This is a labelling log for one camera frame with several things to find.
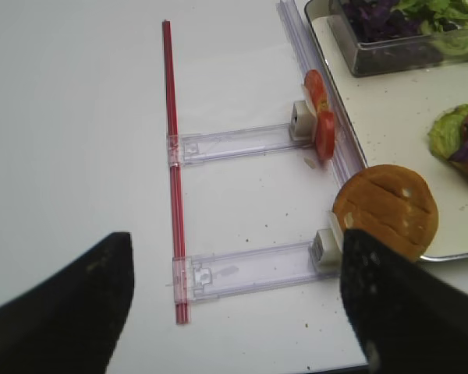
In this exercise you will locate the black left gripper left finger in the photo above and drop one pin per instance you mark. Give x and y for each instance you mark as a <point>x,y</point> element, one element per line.
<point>71,322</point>

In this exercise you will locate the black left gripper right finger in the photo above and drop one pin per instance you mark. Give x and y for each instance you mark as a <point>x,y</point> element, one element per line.
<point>405,319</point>

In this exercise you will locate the green lettuce on tray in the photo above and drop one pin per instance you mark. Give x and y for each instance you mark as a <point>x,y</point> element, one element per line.
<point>445,133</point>

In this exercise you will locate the tomato slices on left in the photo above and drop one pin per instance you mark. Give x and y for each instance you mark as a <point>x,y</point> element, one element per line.
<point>325,133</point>

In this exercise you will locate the green lettuce in box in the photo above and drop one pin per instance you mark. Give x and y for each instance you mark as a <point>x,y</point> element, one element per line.
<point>447,19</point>

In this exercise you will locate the left front white pusher block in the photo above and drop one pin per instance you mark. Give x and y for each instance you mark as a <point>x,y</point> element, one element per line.
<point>327,251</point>

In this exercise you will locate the white pusher block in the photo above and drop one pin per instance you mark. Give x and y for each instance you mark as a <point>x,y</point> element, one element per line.
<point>303,124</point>
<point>327,251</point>

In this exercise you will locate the plain bun on left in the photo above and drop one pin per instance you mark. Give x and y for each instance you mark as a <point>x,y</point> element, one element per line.
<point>392,203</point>

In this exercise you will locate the left front clear track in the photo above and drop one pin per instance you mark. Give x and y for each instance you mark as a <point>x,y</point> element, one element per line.
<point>204,278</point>

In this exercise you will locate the clear track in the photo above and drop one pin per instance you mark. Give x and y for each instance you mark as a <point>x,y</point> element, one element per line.
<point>204,278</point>
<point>189,149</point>

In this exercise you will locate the metal tray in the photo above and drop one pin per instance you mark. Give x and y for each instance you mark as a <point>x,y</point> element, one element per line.
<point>391,115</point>

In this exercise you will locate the left rear clear track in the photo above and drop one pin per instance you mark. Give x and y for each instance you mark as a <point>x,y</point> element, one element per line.
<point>189,149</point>

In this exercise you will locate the left rear white pusher block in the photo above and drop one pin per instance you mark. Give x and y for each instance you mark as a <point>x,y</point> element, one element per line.
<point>303,124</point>

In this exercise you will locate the clear plastic salad box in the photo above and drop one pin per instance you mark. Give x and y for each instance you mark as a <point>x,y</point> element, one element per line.
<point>371,59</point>

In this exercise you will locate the purple cabbage leaves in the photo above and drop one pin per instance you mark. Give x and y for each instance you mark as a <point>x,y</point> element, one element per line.
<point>375,21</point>

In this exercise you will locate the left red rail strip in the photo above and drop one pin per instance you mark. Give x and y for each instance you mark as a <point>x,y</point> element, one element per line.
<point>175,176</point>

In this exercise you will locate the left clear long rail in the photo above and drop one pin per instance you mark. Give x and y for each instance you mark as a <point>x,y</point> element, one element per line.
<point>347,159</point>

